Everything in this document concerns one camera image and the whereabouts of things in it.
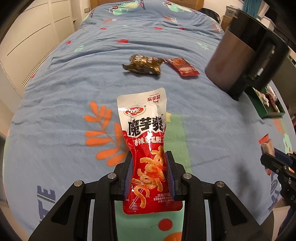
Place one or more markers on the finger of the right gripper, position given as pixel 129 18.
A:
pixel 275 165
pixel 288 159

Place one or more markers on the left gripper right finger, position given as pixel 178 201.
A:
pixel 186 187

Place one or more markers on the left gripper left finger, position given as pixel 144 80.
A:
pixel 112 187

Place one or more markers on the clear wafer biscuit pack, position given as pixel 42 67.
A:
pixel 266 145

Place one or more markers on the red konjac snack pouch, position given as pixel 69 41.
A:
pixel 143 123

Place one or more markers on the green tray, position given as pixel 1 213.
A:
pixel 266 102

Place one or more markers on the blue patterned bedsheet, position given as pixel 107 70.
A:
pixel 65 127

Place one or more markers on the dark cylindrical trash bin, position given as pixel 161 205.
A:
pixel 249 54

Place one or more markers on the dark red snack packet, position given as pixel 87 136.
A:
pixel 182 67

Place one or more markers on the gold brown snack bag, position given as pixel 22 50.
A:
pixel 141 64

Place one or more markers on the white wardrobe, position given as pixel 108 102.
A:
pixel 35 33

